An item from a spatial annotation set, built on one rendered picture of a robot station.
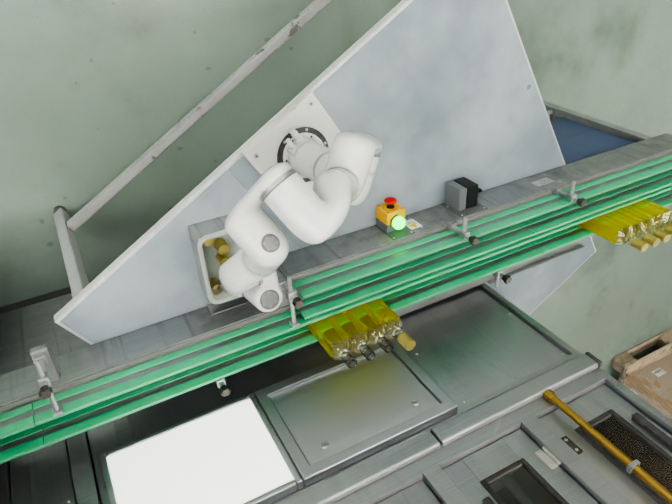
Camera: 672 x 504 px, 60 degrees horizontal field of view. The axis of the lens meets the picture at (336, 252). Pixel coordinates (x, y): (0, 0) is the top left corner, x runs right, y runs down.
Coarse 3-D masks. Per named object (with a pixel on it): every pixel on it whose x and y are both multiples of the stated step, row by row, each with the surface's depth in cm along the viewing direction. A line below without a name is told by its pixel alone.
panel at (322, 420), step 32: (384, 352) 179; (288, 384) 169; (320, 384) 169; (352, 384) 169; (384, 384) 168; (416, 384) 167; (288, 416) 160; (320, 416) 159; (352, 416) 158; (384, 416) 158; (416, 416) 156; (448, 416) 159; (288, 448) 150; (320, 448) 150; (352, 448) 149
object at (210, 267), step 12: (204, 240) 154; (228, 240) 165; (204, 252) 163; (216, 252) 165; (204, 264) 157; (216, 264) 167; (204, 276) 159; (216, 276) 169; (216, 300) 164; (228, 300) 166
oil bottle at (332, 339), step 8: (320, 320) 170; (328, 320) 170; (312, 328) 171; (320, 328) 167; (328, 328) 167; (336, 328) 167; (320, 336) 167; (328, 336) 164; (336, 336) 164; (344, 336) 164; (328, 344) 163; (336, 344) 161; (344, 344) 161; (328, 352) 164; (336, 352) 161
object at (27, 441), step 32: (512, 256) 204; (416, 288) 191; (448, 288) 190; (256, 352) 169; (288, 352) 169; (160, 384) 160; (192, 384) 159; (64, 416) 152; (96, 416) 151; (0, 448) 144; (32, 448) 143
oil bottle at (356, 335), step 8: (344, 312) 173; (336, 320) 170; (344, 320) 170; (352, 320) 169; (344, 328) 167; (352, 328) 166; (360, 328) 166; (352, 336) 163; (360, 336) 163; (352, 344) 163
